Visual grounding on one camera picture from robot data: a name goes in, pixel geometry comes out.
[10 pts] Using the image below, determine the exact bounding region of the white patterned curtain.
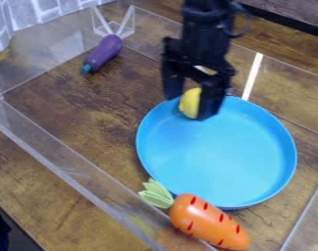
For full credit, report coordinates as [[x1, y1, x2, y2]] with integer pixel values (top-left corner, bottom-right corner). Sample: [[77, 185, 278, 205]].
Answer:
[[0, 0, 113, 52]]

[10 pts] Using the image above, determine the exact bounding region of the clear acrylic enclosure wall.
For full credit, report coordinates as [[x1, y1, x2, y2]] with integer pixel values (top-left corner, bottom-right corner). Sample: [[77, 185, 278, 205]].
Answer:
[[0, 0, 318, 251]]

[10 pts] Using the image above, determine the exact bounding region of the orange toy carrot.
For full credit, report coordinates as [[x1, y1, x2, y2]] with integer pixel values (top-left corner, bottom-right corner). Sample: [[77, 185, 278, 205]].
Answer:
[[139, 178, 251, 251]]

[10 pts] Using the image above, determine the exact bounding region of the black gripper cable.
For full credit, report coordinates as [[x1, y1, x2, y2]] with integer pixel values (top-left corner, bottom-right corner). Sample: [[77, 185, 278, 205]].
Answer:
[[220, 0, 255, 39]]

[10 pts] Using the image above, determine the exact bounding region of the blue round tray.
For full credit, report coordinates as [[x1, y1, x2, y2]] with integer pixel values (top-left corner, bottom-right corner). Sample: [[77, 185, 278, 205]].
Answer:
[[136, 97, 298, 210]]

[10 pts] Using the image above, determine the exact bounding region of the yellow toy lemon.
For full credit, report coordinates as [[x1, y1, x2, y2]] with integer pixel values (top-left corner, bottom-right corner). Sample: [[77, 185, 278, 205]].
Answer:
[[179, 87, 202, 119]]

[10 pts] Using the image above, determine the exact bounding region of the purple toy eggplant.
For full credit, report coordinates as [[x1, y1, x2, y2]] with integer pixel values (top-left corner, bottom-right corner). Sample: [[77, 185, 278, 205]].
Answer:
[[82, 34, 123, 73]]

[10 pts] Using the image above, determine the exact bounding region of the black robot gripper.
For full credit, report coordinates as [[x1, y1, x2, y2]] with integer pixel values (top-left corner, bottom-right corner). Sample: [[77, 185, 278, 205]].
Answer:
[[160, 0, 235, 121]]

